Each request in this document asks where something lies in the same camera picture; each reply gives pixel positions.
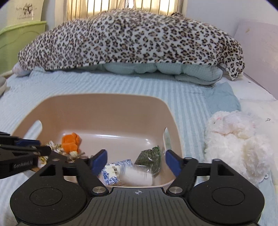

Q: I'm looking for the floral white scrunchie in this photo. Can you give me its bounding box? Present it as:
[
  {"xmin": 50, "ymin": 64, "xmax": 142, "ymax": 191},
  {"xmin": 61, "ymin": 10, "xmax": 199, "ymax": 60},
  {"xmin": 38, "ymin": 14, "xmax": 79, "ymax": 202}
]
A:
[{"xmin": 38, "ymin": 141, "xmax": 79, "ymax": 168}]

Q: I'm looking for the blue white tissue pack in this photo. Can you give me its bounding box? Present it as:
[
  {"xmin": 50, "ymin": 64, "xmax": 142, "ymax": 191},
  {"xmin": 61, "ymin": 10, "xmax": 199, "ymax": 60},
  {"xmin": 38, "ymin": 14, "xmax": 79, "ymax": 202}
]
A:
[{"xmin": 101, "ymin": 159, "xmax": 133, "ymax": 186}]

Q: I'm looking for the orange plush sock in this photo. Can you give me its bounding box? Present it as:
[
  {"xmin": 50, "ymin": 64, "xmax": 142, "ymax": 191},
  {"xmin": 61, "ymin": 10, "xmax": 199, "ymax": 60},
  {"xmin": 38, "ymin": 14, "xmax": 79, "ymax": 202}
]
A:
[{"xmin": 62, "ymin": 133, "xmax": 81, "ymax": 154}]

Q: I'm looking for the green dried herb bag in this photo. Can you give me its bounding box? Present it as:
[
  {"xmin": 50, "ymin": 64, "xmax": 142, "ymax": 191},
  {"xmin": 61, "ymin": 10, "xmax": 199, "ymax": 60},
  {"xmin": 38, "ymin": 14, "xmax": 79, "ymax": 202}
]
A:
[{"xmin": 134, "ymin": 146, "xmax": 161, "ymax": 176}]

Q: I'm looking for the white card box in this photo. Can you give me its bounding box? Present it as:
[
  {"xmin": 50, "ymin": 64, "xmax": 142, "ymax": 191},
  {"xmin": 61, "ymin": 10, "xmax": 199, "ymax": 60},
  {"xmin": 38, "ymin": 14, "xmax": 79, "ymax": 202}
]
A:
[{"xmin": 118, "ymin": 166, "xmax": 153, "ymax": 186}]

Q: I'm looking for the brown hair clip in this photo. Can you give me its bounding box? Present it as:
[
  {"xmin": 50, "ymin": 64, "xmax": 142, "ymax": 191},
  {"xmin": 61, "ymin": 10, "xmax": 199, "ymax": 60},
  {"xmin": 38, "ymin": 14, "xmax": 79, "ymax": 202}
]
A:
[{"xmin": 66, "ymin": 151, "xmax": 93, "ymax": 163}]

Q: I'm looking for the white fluffy plush toy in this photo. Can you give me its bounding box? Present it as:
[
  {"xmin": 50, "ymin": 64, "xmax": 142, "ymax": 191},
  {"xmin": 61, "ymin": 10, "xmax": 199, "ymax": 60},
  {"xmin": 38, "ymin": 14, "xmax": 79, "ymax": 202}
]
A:
[{"xmin": 204, "ymin": 100, "xmax": 277, "ymax": 186}]

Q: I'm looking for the beige plastic storage bin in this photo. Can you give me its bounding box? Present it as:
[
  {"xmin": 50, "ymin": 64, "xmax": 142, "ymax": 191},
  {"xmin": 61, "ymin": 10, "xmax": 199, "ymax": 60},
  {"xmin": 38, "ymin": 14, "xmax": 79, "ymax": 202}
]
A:
[{"xmin": 11, "ymin": 93, "xmax": 183, "ymax": 188}]

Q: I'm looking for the grey plush toy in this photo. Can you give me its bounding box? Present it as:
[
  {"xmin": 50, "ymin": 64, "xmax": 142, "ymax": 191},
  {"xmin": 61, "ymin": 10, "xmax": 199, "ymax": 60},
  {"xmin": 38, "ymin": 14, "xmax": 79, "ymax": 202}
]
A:
[{"xmin": 0, "ymin": 76, "xmax": 7, "ymax": 96}]

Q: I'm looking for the teal quilted comforter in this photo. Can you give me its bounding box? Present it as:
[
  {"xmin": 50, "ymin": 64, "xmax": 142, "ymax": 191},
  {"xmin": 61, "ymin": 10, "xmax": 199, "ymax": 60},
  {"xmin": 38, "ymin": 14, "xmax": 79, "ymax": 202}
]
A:
[{"xmin": 78, "ymin": 63, "xmax": 223, "ymax": 85}]

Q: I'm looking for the green plastic storage box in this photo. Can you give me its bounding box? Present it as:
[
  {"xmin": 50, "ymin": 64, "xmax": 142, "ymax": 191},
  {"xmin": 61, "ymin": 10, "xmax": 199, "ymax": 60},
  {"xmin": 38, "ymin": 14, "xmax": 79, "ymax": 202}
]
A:
[{"xmin": 1, "ymin": 21, "xmax": 47, "ymax": 74}]

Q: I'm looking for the leopard print blanket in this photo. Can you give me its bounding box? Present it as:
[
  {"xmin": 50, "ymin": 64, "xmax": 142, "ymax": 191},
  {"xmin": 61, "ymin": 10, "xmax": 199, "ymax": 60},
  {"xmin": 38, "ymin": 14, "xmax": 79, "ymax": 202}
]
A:
[{"xmin": 17, "ymin": 9, "xmax": 245, "ymax": 80}]

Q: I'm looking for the white carton with print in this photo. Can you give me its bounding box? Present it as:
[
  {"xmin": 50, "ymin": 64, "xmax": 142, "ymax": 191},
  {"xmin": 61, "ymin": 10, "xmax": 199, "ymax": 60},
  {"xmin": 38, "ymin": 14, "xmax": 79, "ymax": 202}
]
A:
[{"xmin": 7, "ymin": 0, "xmax": 44, "ymax": 25}]

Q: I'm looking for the cream curtain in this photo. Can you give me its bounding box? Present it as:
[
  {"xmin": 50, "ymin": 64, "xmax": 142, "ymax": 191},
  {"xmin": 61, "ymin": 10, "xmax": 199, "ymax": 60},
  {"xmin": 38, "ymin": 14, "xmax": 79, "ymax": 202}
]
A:
[{"xmin": 66, "ymin": 0, "xmax": 187, "ymax": 20}]

